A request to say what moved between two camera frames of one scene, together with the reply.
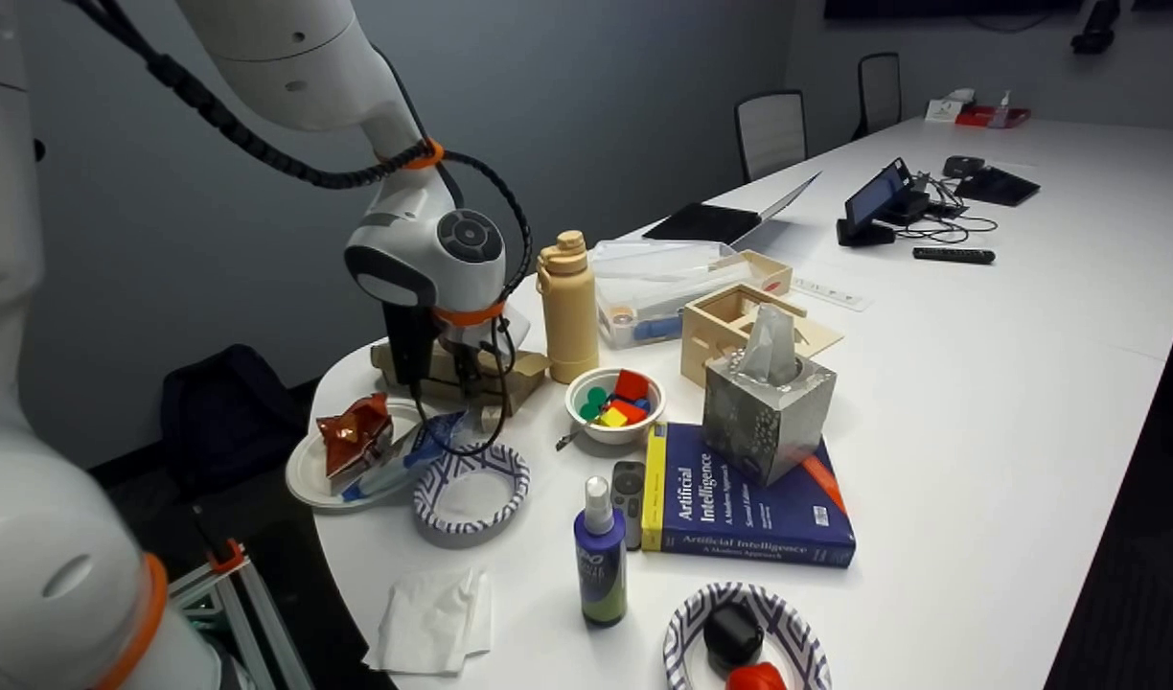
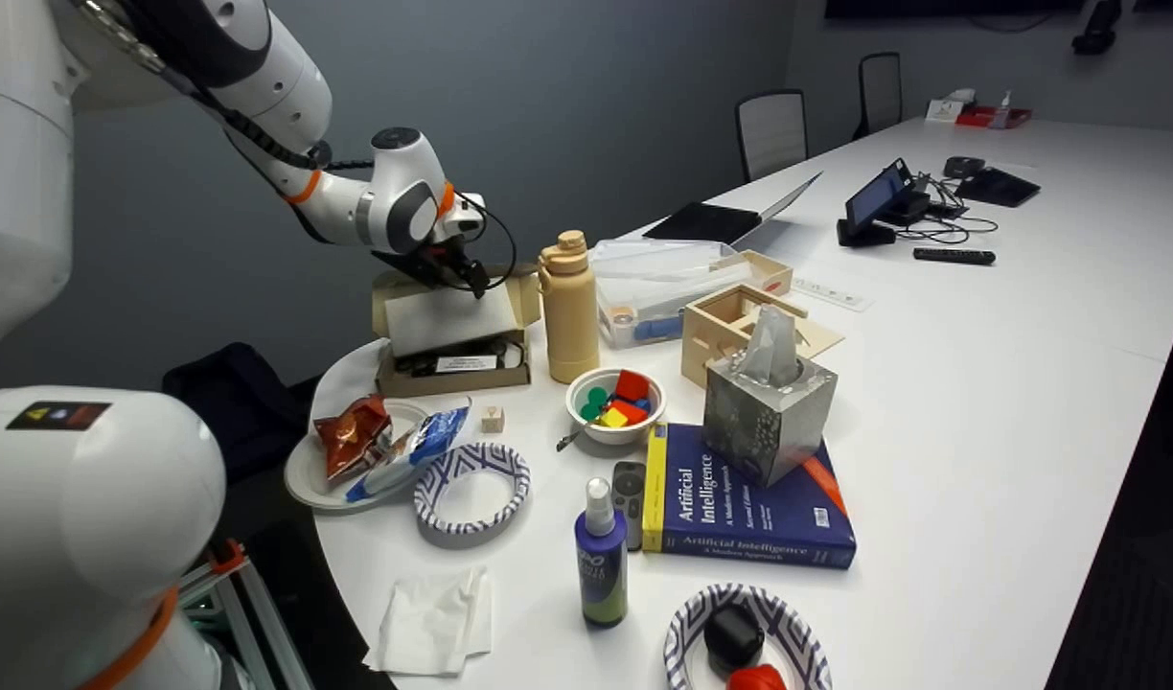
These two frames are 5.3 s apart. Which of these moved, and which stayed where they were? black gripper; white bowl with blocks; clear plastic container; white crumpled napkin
Moved: black gripper
Stayed: clear plastic container; white crumpled napkin; white bowl with blocks
